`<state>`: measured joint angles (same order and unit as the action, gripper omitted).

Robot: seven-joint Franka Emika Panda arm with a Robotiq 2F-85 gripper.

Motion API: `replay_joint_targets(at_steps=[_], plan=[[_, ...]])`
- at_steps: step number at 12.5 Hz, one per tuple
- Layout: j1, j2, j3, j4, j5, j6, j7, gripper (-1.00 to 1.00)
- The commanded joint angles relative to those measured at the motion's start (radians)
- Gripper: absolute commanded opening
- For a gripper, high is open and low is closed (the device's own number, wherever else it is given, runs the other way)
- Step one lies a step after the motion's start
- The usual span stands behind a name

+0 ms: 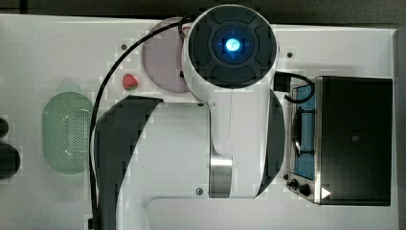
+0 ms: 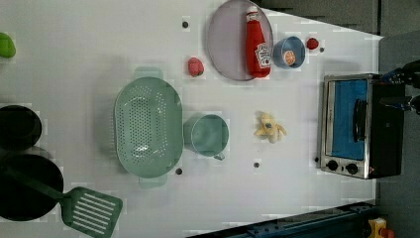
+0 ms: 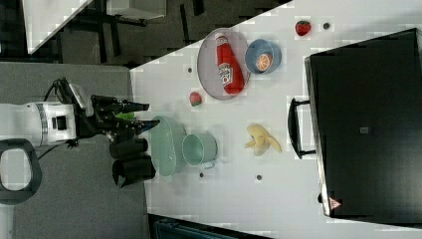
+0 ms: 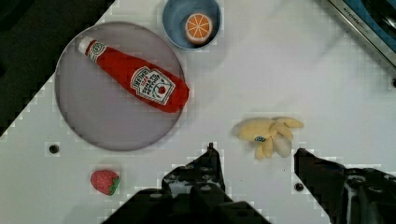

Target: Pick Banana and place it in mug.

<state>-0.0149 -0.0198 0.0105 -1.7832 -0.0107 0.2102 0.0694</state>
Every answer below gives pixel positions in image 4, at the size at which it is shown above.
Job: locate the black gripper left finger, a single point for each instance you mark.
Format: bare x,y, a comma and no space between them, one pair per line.
190,194

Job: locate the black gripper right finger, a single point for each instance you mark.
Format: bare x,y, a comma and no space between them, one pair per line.
348,195

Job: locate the yellow plush peeled banana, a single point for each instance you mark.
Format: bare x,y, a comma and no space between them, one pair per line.
270,135

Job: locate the plush strawberry green leaves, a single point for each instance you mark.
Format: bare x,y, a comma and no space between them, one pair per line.
105,181

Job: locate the red plush ketchup bottle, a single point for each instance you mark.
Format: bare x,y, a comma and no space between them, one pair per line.
146,81

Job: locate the grey round plate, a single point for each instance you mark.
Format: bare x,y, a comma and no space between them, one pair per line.
96,107

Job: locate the plush orange slice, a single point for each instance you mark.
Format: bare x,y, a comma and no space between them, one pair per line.
198,28

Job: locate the silver toaster oven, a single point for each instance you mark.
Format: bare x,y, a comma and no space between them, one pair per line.
373,21

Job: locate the blue bowl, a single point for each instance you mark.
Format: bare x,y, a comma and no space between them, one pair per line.
175,18

